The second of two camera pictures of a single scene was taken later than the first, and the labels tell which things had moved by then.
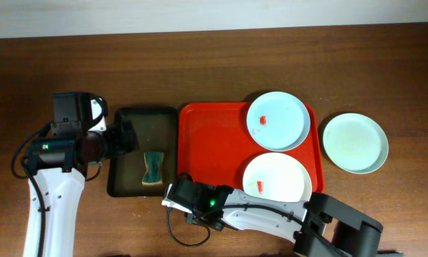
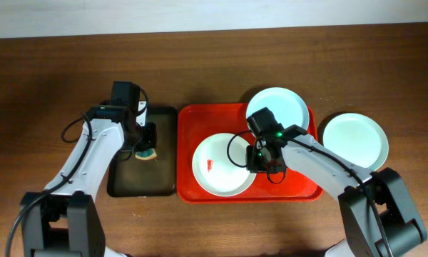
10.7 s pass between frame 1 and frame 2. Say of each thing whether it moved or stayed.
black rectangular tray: stayed
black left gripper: moved
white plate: moved
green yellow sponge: moved
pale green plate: stayed
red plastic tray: stayed
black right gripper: moved
